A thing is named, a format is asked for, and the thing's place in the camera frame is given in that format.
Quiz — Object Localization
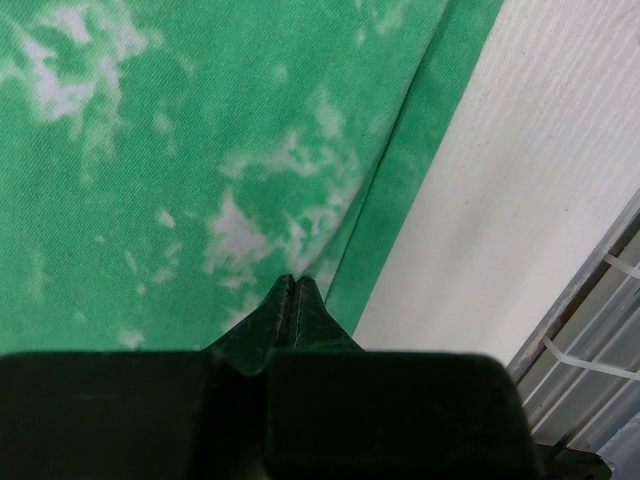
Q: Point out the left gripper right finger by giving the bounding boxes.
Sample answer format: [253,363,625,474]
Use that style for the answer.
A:
[289,277,363,352]

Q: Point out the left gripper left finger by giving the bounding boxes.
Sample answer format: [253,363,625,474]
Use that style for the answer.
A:
[207,275,293,375]

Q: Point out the green tie-dye trousers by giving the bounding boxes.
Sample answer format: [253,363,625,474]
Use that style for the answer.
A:
[1,1,501,353]

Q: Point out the aluminium frame rail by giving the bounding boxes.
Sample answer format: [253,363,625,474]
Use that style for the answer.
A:
[509,196,639,451]

